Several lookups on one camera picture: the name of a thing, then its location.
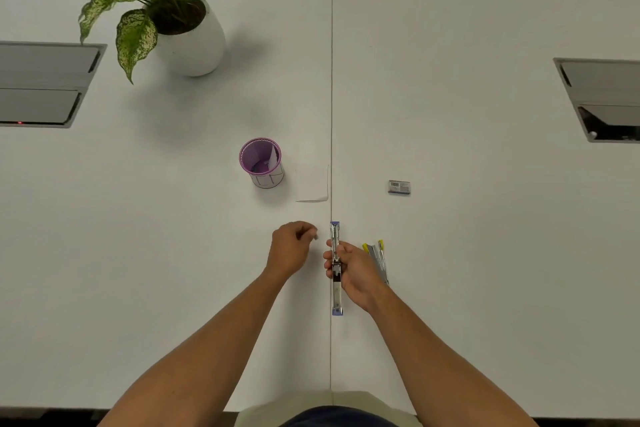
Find person's left forearm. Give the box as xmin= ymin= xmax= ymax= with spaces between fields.
xmin=97 ymin=269 xmax=289 ymax=427

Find white round plant pot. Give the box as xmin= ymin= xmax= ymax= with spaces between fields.
xmin=149 ymin=0 xmax=227 ymax=78

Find white paper sheet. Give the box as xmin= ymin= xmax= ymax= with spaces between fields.
xmin=294 ymin=164 xmax=330 ymax=203

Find grey desk cable hatch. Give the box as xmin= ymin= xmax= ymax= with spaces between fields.
xmin=552 ymin=57 xmax=640 ymax=144
xmin=0 ymin=41 xmax=108 ymax=129

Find purple mesh pen cup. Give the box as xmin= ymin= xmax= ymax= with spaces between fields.
xmin=238 ymin=137 xmax=286 ymax=189

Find blue silver stapler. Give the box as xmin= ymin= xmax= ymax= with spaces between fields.
xmin=330 ymin=222 xmax=345 ymax=317

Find yellow silver stapler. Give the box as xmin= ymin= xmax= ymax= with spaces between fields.
xmin=362 ymin=240 xmax=390 ymax=286

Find person's right forearm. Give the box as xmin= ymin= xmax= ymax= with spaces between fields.
xmin=369 ymin=287 xmax=539 ymax=427

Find dark blue trousers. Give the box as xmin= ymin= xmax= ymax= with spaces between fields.
xmin=281 ymin=406 xmax=399 ymax=427

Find person's left hand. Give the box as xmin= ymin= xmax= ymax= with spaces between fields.
xmin=264 ymin=221 xmax=320 ymax=283

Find person's right hand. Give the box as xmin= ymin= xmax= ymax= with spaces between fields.
xmin=322 ymin=240 xmax=396 ymax=315

